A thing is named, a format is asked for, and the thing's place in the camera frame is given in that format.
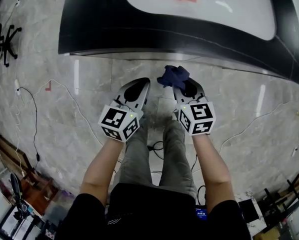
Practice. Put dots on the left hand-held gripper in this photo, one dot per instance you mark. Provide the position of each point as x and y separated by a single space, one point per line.
117 124

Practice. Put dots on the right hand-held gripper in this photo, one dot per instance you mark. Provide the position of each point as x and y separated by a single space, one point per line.
198 119

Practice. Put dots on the blue cloth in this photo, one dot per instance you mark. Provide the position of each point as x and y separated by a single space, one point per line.
175 75

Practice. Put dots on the person's left forearm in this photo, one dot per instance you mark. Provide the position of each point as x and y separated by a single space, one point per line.
102 169

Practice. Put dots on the person's right forearm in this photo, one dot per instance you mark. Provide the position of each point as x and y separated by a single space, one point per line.
214 169

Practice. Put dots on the black-topped wooden sink cabinet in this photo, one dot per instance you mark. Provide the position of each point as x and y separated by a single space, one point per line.
94 29

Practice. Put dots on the person's grey trousers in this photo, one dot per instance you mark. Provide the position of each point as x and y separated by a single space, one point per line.
174 159

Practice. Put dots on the white sink basin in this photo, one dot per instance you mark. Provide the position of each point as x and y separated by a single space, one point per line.
202 16

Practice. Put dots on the red tape mark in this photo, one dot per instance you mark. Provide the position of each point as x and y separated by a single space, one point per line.
48 88

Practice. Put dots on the white power strip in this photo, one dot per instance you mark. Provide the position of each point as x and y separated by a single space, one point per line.
17 87

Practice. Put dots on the purple item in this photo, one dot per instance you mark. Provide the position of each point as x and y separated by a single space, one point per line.
67 194

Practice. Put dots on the person's black shirt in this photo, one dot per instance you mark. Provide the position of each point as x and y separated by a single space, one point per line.
152 214

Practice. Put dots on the black device with blue screen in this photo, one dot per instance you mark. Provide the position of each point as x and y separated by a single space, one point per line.
201 214

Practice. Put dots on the black square panel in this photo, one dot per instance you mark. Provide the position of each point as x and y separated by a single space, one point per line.
248 210

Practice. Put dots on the brown wooden furniture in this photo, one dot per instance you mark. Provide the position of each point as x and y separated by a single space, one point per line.
39 191

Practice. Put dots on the white marbled board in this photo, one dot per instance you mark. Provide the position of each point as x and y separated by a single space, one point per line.
262 216

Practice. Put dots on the black metal rack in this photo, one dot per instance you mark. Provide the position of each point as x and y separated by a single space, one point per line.
282 204

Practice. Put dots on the black oval-headed stand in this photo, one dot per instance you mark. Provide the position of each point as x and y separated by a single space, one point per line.
15 186

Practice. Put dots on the cardboard box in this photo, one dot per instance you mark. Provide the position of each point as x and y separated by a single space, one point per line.
267 234

